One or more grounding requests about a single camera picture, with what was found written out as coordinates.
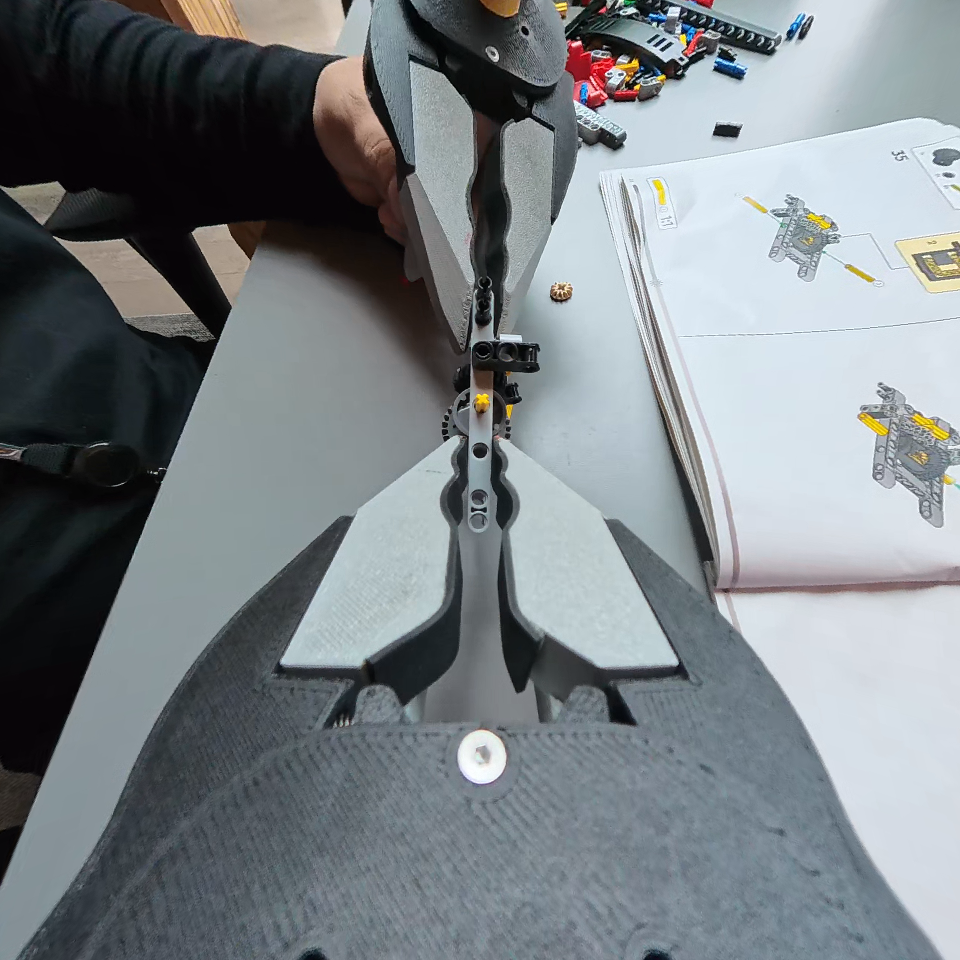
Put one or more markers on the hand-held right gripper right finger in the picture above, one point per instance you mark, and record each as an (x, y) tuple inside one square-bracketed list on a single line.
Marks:
[(577, 592)]

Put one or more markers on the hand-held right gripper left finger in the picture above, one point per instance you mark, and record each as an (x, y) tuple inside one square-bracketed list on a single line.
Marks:
[(375, 592)]

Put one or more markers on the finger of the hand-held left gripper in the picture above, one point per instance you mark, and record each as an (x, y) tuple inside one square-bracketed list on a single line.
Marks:
[(532, 187), (439, 187)]

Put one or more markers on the grey lego gear frame assembly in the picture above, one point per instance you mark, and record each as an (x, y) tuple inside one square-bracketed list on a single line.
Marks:
[(480, 450)]

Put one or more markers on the person's left forearm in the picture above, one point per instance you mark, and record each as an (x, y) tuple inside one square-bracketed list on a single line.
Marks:
[(150, 97)]

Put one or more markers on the tan lego bevel gear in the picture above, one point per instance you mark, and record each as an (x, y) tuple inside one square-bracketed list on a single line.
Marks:
[(561, 291)]

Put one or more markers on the pile of lego pieces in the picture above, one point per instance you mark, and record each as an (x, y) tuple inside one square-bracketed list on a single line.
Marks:
[(660, 45)]

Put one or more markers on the small black lego piece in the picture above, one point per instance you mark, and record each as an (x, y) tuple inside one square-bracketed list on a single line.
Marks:
[(727, 129)]

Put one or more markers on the white lego instruction booklet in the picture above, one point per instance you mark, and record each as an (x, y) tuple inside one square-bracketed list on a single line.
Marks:
[(787, 412)]

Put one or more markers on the person's left hand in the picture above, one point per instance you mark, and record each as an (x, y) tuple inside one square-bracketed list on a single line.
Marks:
[(352, 127)]

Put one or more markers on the black badge reel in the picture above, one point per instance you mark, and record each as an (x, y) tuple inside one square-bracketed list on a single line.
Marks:
[(112, 465)]

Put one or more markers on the person's black clothing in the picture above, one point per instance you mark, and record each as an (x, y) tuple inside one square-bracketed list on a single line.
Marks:
[(75, 600)]

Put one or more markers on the wooden post with bolts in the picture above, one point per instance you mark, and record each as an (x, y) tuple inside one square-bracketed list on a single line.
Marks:
[(202, 15)]

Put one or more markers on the black chair frame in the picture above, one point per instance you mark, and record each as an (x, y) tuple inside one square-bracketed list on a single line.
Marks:
[(172, 255)]

